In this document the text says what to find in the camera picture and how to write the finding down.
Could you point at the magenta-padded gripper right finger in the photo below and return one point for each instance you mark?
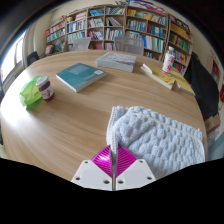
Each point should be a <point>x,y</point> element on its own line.
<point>133,171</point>

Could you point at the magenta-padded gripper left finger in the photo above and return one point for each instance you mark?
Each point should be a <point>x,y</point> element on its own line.
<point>96,171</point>

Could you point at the white waffle towel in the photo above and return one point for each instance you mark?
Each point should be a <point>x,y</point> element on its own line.
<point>156,140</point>

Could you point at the red-lidded jar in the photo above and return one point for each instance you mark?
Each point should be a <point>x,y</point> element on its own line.
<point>46,89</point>

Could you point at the teal book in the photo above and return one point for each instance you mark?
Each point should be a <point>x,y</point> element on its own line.
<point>80,76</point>

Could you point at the yellow book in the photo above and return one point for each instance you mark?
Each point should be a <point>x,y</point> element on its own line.
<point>184,85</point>
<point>158,76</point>

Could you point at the green plastic bag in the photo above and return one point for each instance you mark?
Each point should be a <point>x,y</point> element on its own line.
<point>29,93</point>

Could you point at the black cloth cover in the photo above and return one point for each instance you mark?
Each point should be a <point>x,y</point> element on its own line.
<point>203,86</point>

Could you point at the grey book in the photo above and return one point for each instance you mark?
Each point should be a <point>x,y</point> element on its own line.
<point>116,61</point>

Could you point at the grey mesh chair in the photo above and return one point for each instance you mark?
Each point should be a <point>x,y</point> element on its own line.
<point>130,45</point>
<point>81,44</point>

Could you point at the small wooden shelf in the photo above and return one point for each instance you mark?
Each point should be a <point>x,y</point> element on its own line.
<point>215,70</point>

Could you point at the dark office chair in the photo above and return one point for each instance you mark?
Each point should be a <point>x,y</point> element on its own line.
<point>32,57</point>

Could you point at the wooden bookshelf with books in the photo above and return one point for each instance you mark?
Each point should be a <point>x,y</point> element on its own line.
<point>133,23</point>

